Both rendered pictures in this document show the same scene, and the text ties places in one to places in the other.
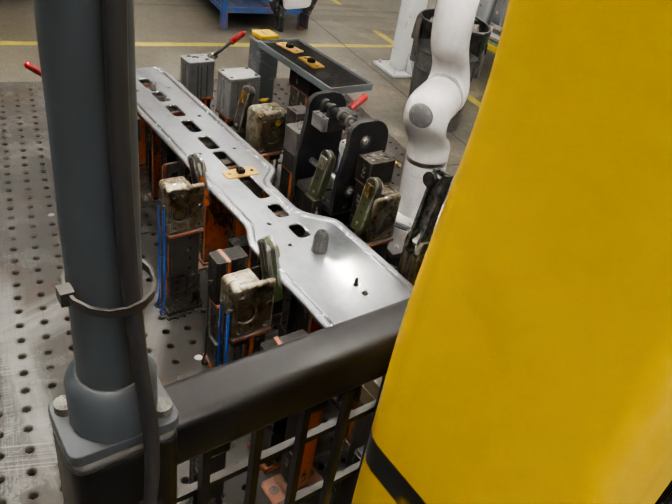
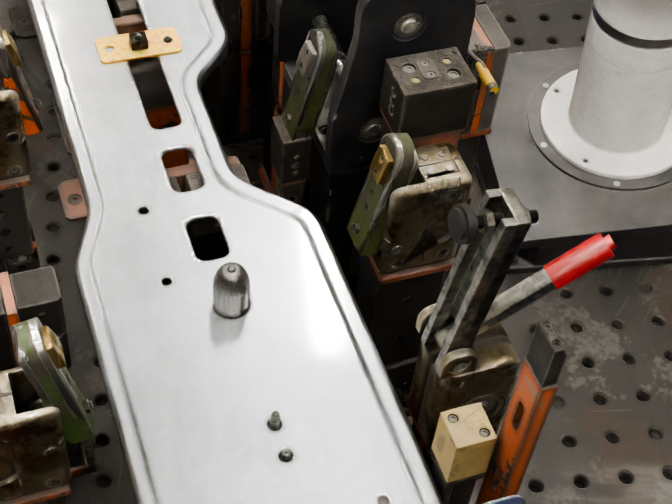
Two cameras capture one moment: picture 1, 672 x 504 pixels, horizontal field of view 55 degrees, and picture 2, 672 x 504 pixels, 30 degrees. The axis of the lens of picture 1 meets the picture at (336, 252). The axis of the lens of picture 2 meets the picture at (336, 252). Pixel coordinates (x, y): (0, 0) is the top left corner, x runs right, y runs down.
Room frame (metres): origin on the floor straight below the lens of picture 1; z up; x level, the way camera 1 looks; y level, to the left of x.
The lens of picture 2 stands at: (0.49, -0.23, 1.86)
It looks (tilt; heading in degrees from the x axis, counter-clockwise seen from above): 50 degrees down; 16
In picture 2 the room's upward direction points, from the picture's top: 7 degrees clockwise
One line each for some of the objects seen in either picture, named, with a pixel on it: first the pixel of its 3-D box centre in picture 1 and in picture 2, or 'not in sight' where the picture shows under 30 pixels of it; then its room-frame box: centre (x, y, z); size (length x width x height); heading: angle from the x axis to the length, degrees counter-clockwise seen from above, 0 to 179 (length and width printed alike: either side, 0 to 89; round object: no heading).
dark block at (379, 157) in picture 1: (361, 234); (403, 223); (1.31, -0.05, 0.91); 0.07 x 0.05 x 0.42; 131
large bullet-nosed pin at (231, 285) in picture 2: (320, 242); (231, 291); (1.08, 0.03, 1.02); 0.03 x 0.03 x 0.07
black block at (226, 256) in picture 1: (224, 311); (35, 387); (1.02, 0.21, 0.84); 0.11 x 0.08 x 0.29; 131
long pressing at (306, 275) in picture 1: (233, 171); (127, 38); (1.35, 0.27, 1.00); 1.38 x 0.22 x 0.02; 41
